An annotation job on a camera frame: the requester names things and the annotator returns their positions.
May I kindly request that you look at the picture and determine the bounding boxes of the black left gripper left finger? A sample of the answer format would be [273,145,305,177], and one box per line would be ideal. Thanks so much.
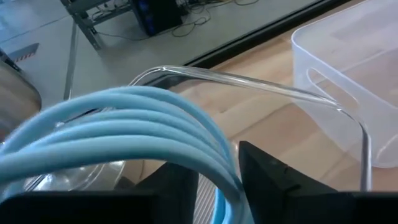
[114,161,200,224]

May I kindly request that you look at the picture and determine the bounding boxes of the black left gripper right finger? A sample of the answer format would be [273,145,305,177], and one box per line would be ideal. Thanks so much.
[238,141,354,224]

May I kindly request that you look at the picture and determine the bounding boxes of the light blue USB cable bundle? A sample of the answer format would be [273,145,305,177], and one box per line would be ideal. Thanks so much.
[0,85,256,224]

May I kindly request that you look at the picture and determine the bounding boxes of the clear glassy plastic bin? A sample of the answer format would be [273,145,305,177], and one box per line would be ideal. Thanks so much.
[21,64,373,192]

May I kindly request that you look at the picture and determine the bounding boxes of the frosted translucent plastic bin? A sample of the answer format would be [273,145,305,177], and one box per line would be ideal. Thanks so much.
[290,0,398,169]

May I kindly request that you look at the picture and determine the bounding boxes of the thin metal pole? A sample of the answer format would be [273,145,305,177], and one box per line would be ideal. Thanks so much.
[63,21,79,101]

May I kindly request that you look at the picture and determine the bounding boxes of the black computer tower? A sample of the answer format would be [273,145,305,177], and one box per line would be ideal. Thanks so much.
[130,0,185,37]

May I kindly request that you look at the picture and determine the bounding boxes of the striped hazard floor marker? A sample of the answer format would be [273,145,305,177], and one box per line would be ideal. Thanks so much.
[7,42,40,63]

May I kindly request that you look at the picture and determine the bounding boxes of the tangled floor cables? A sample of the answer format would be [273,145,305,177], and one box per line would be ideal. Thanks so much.
[170,0,259,39]

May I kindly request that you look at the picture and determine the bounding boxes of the grey metal frame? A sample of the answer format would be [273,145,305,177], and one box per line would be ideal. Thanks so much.
[60,0,133,51]

